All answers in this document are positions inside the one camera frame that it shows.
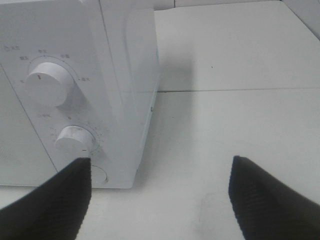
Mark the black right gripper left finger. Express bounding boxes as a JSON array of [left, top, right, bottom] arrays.
[[0, 157, 92, 240]]

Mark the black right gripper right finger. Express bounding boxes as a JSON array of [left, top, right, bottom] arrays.
[[228, 156, 320, 240]]

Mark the round white door button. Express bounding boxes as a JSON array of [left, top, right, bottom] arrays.
[[91, 165, 108, 188]]

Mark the white timer knob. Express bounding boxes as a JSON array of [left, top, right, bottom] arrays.
[[55, 125, 95, 161]]

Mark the upper white power knob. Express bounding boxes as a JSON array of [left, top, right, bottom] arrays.
[[25, 62, 74, 107]]

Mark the white microwave oven body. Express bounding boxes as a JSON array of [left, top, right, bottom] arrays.
[[0, 0, 159, 189]]

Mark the white neighbouring table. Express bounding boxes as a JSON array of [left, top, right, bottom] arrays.
[[155, 1, 320, 92]]

